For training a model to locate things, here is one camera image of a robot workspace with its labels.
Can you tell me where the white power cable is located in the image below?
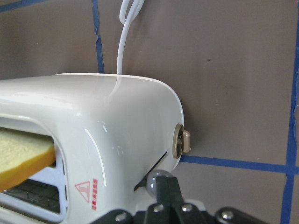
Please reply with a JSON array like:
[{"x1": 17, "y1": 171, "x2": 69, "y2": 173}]
[{"x1": 116, "y1": 0, "x2": 145, "y2": 76}]

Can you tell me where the grey toaster lever knob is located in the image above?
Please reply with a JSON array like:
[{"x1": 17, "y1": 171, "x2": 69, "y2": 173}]
[{"x1": 146, "y1": 169, "x2": 172, "y2": 197}]

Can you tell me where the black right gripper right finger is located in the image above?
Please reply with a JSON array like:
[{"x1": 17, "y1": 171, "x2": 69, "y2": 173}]
[{"x1": 167, "y1": 177, "x2": 216, "y2": 224}]

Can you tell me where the yellow bread slice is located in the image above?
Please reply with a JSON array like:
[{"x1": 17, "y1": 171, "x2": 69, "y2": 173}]
[{"x1": 0, "y1": 127, "x2": 56, "y2": 192}]

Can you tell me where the gold toaster dial knob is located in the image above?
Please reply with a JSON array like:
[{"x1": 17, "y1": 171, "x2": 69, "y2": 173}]
[{"x1": 172, "y1": 124, "x2": 191, "y2": 159}]

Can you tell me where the white toaster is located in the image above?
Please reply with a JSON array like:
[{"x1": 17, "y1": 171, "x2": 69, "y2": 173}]
[{"x1": 0, "y1": 73, "x2": 186, "y2": 224}]

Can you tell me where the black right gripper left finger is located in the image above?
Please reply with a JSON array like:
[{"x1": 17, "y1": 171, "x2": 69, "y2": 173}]
[{"x1": 143, "y1": 176, "x2": 171, "y2": 224}]

